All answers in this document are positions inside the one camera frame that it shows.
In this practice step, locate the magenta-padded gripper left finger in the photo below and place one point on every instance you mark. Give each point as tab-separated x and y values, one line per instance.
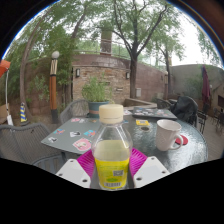
85	161

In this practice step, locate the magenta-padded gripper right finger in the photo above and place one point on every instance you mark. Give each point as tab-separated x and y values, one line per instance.
137	160

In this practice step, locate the yellow-labelled clear drink bottle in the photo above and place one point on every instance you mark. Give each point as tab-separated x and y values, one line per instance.
111	166

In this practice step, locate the grey laptop with stickers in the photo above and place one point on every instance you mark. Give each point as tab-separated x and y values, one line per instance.
66	135

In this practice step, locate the yellow card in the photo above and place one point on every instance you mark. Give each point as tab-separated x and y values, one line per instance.
142	122

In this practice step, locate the white ceramic mug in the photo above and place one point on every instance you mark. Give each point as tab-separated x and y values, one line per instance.
166	135

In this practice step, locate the white paper sheet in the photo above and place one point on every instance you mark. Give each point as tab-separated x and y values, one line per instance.
128	112

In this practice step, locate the flat round red coaster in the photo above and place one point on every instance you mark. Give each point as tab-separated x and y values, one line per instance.
185	140

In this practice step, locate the grey wicker armchair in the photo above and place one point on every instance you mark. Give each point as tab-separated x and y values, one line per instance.
23	143

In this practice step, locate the black backpack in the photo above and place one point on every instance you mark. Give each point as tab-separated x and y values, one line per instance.
185	108

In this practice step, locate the green plant in blue pot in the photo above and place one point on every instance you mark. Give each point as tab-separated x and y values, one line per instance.
96	91

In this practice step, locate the blue yellow striped cone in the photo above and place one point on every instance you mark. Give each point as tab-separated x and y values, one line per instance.
23	113

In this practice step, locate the large branching tree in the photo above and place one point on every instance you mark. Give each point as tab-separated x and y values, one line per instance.
133	73

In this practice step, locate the black metal patio chair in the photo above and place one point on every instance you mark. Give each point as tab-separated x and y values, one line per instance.
218	121

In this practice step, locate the closed maroon patio umbrella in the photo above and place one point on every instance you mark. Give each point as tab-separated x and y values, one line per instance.
205	86

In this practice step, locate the leaning tree with thin trunk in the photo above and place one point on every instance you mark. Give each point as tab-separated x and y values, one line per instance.
23	76

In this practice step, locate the orange patio umbrella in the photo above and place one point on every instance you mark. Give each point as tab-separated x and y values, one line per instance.
3	66

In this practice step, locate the grey wall box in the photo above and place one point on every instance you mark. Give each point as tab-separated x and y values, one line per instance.
138	92

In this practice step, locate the wooden lamp post, globe light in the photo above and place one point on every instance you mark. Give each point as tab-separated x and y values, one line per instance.
53	90

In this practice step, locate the black wall lamp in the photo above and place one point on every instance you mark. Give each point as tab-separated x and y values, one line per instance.
77	73
127	75

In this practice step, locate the slender tree by wall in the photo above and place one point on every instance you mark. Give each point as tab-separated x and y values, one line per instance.
167	66

